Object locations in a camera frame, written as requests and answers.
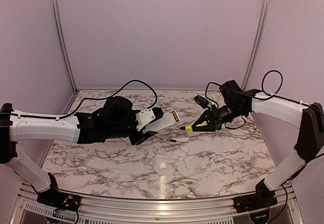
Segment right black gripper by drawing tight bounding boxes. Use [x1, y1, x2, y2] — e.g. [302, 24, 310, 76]
[192, 102, 247, 131]

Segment yellow handled screwdriver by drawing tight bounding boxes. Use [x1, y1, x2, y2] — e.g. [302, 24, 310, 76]
[179, 122, 210, 131]

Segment white remote control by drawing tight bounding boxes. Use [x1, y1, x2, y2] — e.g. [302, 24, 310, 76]
[146, 110, 180, 132]

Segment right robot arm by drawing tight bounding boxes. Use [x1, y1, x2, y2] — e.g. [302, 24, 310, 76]
[191, 80, 323, 208]

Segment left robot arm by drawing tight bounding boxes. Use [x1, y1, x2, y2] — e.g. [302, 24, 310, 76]
[1, 96, 164, 206]

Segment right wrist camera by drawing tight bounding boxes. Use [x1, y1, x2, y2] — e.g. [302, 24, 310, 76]
[194, 95, 209, 109]

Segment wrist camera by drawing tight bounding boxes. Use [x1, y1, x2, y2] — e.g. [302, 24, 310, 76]
[136, 107, 164, 131]
[194, 95, 209, 109]

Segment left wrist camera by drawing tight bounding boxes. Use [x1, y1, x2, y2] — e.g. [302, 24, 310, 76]
[136, 107, 164, 131]

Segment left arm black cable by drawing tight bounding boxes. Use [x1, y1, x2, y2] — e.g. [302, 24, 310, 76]
[62, 79, 158, 120]

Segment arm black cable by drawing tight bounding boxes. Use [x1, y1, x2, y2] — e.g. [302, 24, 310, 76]
[261, 70, 284, 96]
[62, 79, 158, 120]

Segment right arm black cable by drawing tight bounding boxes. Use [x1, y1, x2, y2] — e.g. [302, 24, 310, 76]
[261, 70, 284, 96]

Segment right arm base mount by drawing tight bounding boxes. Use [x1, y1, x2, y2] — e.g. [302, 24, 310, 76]
[233, 179, 278, 213]

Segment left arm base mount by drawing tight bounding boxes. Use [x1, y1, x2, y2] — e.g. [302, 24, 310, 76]
[37, 173, 81, 211]

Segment front aluminium rail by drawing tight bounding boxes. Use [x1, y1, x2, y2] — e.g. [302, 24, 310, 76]
[15, 182, 304, 224]

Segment right aluminium frame post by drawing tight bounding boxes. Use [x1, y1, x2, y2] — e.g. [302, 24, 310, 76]
[241, 0, 271, 90]

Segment aluminium frame post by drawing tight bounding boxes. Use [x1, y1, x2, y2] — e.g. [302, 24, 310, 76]
[241, 0, 271, 90]
[48, 0, 77, 91]

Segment left aluminium frame post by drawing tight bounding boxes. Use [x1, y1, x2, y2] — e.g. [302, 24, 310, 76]
[48, 0, 77, 91]

